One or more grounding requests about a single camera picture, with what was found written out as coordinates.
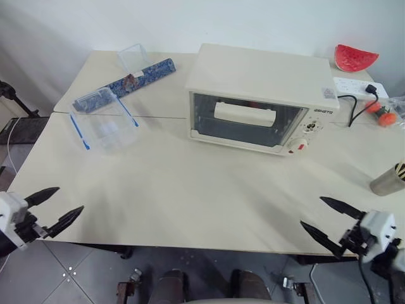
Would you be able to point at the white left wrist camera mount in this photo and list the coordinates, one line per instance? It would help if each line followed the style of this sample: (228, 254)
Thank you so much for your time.
(11, 207)

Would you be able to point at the cream oven knob red mark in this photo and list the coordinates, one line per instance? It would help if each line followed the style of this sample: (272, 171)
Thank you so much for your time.
(299, 145)

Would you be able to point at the small brown figurine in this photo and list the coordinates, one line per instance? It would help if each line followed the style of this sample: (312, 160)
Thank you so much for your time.
(130, 81)

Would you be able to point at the black tripod stand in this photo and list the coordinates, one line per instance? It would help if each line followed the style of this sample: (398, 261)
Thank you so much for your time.
(16, 98)

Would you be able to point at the black table foot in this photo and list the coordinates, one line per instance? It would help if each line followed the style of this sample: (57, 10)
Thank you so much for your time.
(126, 252)

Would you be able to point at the black power plug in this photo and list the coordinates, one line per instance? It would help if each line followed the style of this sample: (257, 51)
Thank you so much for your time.
(372, 88)

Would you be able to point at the steel cup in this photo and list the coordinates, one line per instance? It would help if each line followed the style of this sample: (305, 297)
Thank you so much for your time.
(386, 185)

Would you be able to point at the toy watermelon slice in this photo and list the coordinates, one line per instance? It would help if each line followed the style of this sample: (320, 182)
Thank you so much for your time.
(352, 58)

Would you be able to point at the black floor mat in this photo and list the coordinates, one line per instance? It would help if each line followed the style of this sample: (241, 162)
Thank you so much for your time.
(22, 130)

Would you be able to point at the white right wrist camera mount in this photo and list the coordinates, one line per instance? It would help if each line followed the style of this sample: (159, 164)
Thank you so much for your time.
(378, 229)

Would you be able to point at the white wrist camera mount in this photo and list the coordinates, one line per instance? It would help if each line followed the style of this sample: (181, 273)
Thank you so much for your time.
(378, 229)
(11, 207)

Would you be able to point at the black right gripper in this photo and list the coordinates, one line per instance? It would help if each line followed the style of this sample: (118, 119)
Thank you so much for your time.
(352, 240)

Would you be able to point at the white power strip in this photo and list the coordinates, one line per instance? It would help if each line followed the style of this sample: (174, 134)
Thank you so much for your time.
(348, 85)

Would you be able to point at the glass oven door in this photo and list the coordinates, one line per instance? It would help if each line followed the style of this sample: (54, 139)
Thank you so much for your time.
(202, 126)

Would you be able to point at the beige curved panel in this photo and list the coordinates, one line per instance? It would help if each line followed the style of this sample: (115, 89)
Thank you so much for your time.
(228, 301)

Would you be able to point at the small clear plastic container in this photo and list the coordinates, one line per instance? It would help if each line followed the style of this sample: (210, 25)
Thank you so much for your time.
(134, 58)

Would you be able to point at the rusty metal frame bar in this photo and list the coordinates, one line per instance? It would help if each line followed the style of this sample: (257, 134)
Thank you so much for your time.
(125, 293)
(304, 293)

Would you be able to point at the sticks in steel cup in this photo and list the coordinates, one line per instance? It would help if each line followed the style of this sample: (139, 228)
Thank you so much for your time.
(400, 171)

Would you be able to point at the clear plastic bag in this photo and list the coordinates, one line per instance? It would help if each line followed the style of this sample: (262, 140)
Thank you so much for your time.
(399, 106)

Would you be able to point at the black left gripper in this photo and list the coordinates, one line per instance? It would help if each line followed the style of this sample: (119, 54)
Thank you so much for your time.
(28, 229)

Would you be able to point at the large clear container blue clips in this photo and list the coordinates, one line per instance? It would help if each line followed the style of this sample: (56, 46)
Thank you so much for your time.
(104, 126)

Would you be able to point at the long blue patterned box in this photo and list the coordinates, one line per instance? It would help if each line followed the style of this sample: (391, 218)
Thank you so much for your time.
(158, 70)

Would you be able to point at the orange toy vegetables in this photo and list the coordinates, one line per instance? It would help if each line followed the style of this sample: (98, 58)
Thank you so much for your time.
(386, 118)

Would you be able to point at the cream toaster oven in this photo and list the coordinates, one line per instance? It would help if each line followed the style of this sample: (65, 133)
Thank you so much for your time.
(259, 69)

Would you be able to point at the dark rounded shape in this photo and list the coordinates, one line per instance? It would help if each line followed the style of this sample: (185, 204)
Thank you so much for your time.
(171, 286)
(250, 285)

